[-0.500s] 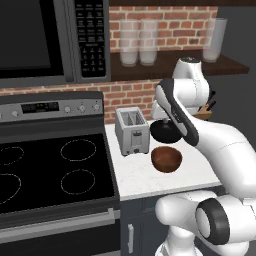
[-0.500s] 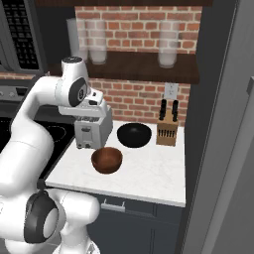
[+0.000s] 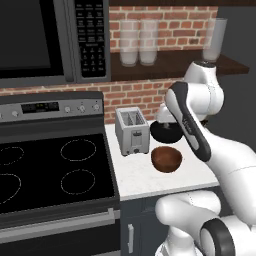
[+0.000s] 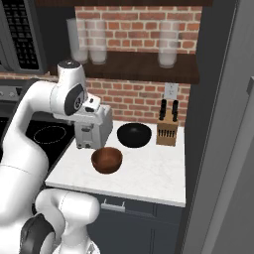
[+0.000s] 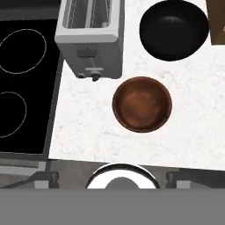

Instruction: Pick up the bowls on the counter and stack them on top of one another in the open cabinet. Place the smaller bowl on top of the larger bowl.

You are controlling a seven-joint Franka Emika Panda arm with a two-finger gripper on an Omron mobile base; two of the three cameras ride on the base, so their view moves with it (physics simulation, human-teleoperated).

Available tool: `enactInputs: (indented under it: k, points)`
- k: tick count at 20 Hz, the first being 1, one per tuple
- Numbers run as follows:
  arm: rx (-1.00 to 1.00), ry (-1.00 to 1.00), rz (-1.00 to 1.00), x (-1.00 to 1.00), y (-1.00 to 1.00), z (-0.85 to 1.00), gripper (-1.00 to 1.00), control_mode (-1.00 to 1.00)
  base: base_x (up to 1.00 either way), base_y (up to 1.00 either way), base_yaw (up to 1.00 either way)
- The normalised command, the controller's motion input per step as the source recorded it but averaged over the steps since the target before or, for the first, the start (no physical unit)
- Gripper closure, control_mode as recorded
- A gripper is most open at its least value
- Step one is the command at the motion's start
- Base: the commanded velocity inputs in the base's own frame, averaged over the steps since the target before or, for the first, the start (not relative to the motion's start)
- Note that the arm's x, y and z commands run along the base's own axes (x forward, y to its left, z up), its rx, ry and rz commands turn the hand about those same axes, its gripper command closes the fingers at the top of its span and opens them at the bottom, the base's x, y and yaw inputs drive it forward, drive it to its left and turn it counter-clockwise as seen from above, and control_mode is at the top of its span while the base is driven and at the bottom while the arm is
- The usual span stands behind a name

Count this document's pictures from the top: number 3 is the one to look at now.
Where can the black bowl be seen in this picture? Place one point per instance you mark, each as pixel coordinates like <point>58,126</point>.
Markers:
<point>165,135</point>

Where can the brown wooden bowl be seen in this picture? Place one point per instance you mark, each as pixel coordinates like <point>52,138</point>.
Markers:
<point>166,160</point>

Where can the clear glass jar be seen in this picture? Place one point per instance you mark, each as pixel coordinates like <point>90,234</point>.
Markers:
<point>148,41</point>
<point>129,43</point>
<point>214,40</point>

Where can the dark wooden wall shelf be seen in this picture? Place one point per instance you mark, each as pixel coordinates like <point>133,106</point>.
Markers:
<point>166,66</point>

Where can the black and grey microwave oven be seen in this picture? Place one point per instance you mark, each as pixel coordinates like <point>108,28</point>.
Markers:
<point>33,36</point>

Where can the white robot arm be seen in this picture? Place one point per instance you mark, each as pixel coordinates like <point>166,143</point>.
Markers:
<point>233,166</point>

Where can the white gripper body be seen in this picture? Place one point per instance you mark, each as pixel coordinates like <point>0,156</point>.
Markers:
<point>164,115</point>

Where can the black and steel stove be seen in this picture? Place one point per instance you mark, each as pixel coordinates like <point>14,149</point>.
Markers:
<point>50,166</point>

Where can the silver stove knob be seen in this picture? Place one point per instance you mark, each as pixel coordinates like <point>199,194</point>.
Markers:
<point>67,109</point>
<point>97,107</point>
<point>14,113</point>
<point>82,108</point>

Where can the silver toaster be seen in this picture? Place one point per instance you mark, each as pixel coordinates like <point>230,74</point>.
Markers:
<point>131,133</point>

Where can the dark grey cabinet door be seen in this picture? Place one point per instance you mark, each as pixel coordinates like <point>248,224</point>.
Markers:
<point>143,233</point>

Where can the dark wooden upper cabinet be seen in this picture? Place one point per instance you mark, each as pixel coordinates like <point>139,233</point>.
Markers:
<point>166,2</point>

